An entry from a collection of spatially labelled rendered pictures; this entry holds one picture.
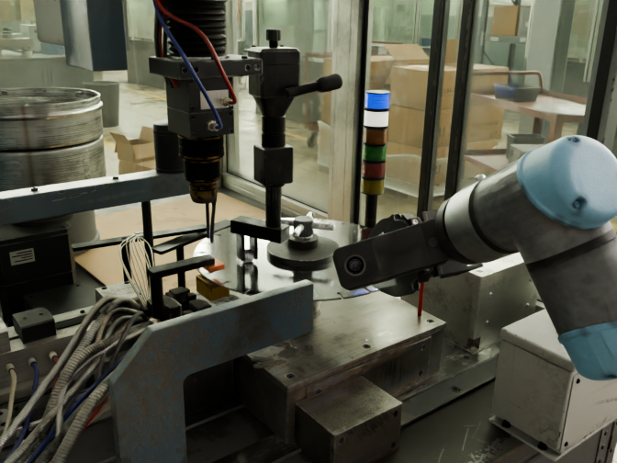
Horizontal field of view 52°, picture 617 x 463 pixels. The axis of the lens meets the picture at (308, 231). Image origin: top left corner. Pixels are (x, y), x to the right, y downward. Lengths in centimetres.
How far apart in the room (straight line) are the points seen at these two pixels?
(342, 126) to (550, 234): 105
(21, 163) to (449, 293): 88
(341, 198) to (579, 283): 109
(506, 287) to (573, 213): 61
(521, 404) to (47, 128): 102
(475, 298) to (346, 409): 34
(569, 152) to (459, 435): 52
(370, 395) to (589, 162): 46
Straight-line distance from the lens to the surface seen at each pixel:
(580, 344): 55
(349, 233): 104
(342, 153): 154
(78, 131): 143
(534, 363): 89
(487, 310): 109
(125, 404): 67
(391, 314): 100
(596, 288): 54
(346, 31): 151
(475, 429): 95
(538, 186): 52
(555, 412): 90
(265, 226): 87
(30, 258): 116
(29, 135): 140
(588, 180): 52
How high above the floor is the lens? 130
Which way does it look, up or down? 20 degrees down
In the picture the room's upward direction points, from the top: 1 degrees clockwise
